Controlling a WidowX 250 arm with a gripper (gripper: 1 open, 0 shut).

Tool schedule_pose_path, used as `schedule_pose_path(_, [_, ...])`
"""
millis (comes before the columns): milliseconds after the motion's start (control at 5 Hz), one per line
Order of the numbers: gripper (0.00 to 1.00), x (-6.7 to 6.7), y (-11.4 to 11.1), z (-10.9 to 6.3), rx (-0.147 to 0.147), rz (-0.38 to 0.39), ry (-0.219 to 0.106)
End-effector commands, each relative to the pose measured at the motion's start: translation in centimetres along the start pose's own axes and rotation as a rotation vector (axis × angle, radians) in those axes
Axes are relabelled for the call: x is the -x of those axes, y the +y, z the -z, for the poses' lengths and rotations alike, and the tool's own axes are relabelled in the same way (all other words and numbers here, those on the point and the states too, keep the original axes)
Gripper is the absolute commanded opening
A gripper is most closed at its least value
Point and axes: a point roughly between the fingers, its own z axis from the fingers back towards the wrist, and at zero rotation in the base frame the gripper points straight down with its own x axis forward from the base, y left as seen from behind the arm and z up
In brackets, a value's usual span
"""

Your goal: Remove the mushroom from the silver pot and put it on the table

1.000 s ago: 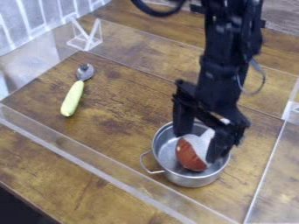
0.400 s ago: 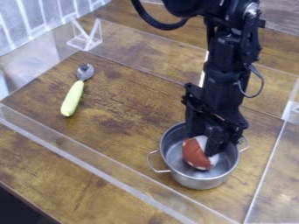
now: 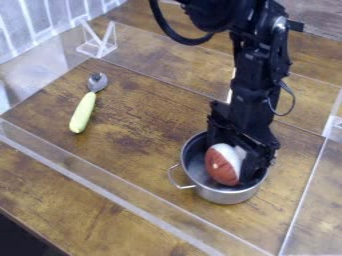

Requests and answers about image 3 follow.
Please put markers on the yellow-green handled spoon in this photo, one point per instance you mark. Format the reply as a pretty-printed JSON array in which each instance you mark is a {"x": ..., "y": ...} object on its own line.
[{"x": 97, "y": 82}]

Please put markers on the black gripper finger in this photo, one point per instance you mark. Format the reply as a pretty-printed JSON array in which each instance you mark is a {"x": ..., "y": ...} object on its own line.
[
  {"x": 216, "y": 135},
  {"x": 255, "y": 163}
]

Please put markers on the red white plush mushroom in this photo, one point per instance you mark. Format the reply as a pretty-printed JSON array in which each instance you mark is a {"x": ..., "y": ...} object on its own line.
[{"x": 223, "y": 161}]

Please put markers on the black bar on table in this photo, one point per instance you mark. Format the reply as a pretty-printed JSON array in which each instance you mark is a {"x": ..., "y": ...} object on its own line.
[{"x": 295, "y": 25}]

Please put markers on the clear acrylic barrier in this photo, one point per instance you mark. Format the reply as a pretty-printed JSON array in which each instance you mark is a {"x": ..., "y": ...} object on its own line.
[{"x": 192, "y": 229}]

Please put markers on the clear acrylic triangle stand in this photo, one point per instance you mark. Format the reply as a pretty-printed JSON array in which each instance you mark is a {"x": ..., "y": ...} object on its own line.
[{"x": 97, "y": 47}]

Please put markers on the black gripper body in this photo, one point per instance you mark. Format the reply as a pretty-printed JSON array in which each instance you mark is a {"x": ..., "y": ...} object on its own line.
[{"x": 246, "y": 115}]

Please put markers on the silver metal pot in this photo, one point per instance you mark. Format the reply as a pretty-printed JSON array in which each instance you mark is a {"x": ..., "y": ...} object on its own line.
[{"x": 208, "y": 189}]

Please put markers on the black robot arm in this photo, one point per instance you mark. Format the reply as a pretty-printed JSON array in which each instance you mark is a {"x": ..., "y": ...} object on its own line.
[{"x": 256, "y": 24}]

